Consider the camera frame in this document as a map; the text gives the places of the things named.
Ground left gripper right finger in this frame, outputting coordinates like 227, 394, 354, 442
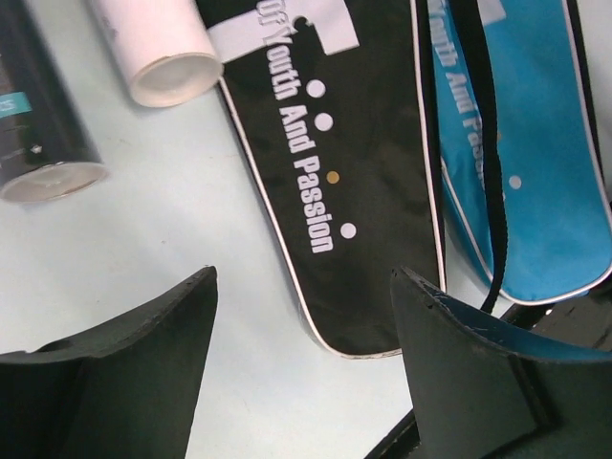
391, 268, 611, 458

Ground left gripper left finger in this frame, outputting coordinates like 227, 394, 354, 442
1, 267, 218, 458

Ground blue racket bag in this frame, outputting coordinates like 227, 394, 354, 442
418, 1, 611, 306

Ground black shuttlecock tube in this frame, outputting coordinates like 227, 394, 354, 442
1, 1, 107, 204

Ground black sport racket bag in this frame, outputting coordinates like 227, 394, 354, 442
197, 1, 447, 359

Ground white shuttlecock tube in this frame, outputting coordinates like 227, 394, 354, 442
88, 0, 224, 108

